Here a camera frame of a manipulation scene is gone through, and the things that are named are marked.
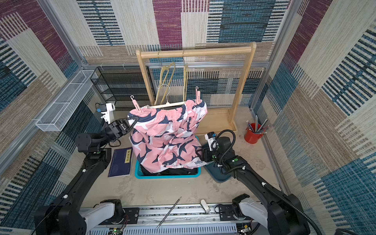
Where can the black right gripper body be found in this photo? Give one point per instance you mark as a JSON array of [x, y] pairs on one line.
[[204, 152]]

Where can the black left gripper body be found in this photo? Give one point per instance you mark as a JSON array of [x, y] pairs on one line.
[[115, 131]]

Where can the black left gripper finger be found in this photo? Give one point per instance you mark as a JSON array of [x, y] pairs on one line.
[[130, 127], [132, 119]]

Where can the pink clothespin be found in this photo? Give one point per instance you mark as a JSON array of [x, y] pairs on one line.
[[136, 105], [197, 95]]

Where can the black shorts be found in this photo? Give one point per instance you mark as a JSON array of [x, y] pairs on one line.
[[170, 172]]

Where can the pink patterned shorts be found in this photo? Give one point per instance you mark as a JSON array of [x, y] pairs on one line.
[[166, 139]]

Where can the yellow hanger of beige shorts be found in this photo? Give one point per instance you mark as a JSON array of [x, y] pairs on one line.
[[163, 77]]

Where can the yellow hanger of black shorts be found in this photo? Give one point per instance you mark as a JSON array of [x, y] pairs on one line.
[[185, 77]]

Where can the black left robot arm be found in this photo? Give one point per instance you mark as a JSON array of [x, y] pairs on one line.
[[62, 216]]

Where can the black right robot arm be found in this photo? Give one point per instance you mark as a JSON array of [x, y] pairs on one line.
[[279, 213]]

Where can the dark teal plastic tray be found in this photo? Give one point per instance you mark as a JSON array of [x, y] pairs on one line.
[[214, 171]]

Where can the wooden clothes rack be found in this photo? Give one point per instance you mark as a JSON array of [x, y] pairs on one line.
[[217, 119]]

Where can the dark blue book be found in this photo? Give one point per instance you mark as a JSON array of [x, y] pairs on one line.
[[121, 163]]

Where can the red pen cup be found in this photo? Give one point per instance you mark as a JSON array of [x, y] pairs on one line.
[[250, 136]]

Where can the turquoise plastic basket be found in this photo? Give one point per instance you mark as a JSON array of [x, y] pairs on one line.
[[140, 175]]

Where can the small white block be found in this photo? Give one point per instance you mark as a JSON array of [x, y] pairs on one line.
[[205, 206]]

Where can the thin metal rod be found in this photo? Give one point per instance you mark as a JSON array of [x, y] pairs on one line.
[[168, 213]]

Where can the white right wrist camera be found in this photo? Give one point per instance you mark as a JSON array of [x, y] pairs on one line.
[[211, 139]]

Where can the black wire shelf rack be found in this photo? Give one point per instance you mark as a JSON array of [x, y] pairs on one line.
[[117, 84]]

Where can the white wire wall basket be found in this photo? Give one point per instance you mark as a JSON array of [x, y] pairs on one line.
[[61, 110]]

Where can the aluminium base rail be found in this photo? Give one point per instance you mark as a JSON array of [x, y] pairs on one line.
[[226, 213]]

